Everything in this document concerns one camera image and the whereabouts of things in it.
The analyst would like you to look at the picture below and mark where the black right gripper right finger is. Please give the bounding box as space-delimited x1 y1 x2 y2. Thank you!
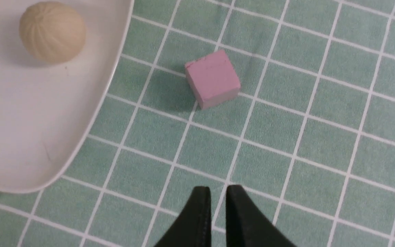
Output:
226 185 295 247

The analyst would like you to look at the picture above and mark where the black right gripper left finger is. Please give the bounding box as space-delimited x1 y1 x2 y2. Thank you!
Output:
155 186 212 247

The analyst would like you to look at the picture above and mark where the cream steamed bun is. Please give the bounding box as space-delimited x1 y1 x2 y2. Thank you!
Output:
19 1 87 64

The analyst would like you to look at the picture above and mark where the white square plate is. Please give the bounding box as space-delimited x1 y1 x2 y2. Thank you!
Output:
0 0 134 193

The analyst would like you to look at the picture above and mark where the green checkered tablecloth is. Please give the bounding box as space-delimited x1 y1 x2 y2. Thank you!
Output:
0 0 395 247

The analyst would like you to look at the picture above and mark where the pink cube block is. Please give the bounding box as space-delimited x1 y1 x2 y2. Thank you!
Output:
184 49 241 110

